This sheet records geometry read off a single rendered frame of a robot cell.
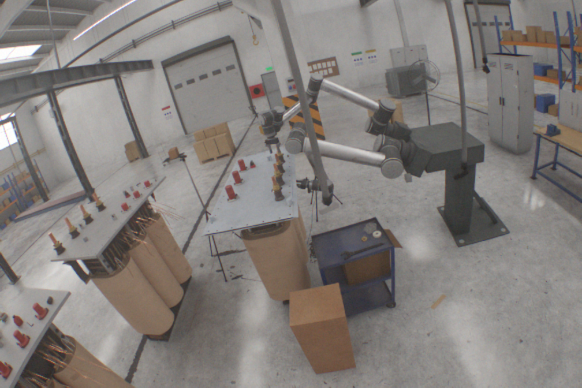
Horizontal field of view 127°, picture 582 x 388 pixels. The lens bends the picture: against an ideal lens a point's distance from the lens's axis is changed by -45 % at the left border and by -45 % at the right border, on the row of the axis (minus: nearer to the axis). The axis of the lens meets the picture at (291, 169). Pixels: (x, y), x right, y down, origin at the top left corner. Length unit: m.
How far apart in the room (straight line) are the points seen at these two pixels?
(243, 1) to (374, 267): 7.06
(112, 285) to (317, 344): 1.99
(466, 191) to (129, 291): 3.78
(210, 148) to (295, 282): 6.82
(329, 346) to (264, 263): 0.98
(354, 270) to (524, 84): 4.69
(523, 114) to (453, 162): 3.25
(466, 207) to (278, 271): 2.30
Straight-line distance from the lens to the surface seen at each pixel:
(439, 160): 2.71
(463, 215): 3.45
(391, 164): 2.22
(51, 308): 2.17
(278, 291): 2.76
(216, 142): 8.74
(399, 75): 11.28
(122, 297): 2.95
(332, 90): 3.01
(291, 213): 1.92
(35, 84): 10.63
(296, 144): 2.18
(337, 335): 1.95
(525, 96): 5.75
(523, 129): 5.90
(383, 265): 2.39
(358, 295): 2.84
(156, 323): 3.18
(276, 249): 2.36
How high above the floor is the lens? 2.38
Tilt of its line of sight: 23 degrees down
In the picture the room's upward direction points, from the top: 16 degrees counter-clockwise
